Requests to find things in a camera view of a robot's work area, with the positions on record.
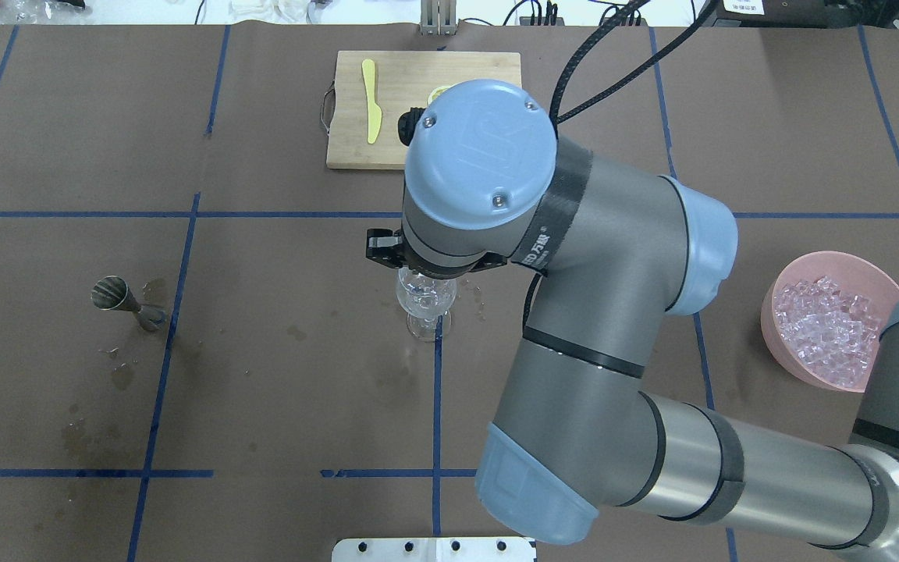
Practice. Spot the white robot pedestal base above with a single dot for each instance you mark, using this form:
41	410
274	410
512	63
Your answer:
478	548

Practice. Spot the pink bowl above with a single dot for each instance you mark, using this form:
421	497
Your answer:
853	273

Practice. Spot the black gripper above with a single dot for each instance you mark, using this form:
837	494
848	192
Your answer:
384	249

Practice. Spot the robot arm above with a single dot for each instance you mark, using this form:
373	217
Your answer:
487	181

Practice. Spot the yellow plastic knife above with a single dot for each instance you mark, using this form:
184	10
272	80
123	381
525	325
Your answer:
374	111

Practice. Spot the steel cocktail jigger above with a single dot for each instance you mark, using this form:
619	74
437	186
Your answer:
112	293

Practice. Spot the clear wine glass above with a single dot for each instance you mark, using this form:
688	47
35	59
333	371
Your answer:
427	302

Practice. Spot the bamboo cutting board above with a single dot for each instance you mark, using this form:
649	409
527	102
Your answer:
404	81

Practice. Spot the aluminium frame post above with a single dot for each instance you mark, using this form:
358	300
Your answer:
438	18

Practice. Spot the pile of clear ice cubes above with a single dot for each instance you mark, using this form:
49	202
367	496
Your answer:
833	332

